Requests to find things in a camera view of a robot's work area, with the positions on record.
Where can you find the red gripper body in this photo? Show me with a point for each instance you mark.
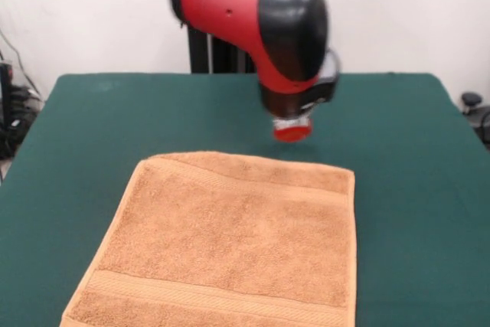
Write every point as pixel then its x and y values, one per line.
pixel 293 133

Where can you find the orange terry towel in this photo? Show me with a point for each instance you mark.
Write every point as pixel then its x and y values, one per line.
pixel 229 246

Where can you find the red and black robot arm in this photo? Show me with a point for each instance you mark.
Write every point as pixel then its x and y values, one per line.
pixel 249 17

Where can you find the dark green table cloth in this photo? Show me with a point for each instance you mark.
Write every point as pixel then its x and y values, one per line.
pixel 402 151

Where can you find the black office chair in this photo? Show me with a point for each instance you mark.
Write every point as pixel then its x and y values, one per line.
pixel 476 112

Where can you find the black electronics box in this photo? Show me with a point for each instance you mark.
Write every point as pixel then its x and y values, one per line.
pixel 5 105

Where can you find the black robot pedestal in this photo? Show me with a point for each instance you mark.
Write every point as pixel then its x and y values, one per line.
pixel 214 55

